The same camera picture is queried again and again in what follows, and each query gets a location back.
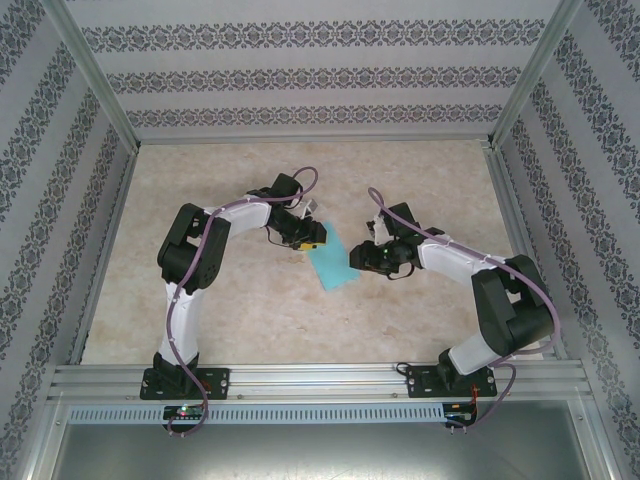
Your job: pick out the teal cloth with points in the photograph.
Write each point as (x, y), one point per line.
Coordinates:
(332, 265)

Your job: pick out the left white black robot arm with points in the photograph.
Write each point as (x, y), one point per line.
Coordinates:
(245, 215)

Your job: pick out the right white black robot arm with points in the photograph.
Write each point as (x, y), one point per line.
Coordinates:
(450, 260)

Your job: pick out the grey sheet metal panel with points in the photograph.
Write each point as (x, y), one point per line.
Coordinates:
(320, 455)

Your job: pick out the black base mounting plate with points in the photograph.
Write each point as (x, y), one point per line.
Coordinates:
(417, 382)
(220, 382)

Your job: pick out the small circuit board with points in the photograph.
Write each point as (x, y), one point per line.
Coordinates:
(457, 416)
(185, 412)

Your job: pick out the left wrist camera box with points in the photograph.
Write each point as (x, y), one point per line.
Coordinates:
(311, 208)

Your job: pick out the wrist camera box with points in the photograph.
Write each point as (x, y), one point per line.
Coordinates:
(379, 225)
(311, 208)

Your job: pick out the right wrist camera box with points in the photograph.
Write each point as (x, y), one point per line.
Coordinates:
(379, 225)

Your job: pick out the thin aluminium wall rail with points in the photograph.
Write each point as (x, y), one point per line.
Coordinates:
(320, 140)

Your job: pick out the wide aluminium base rail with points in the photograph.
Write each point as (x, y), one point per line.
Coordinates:
(320, 380)

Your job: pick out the aluminium frame post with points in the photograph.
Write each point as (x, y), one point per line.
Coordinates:
(95, 75)
(534, 75)

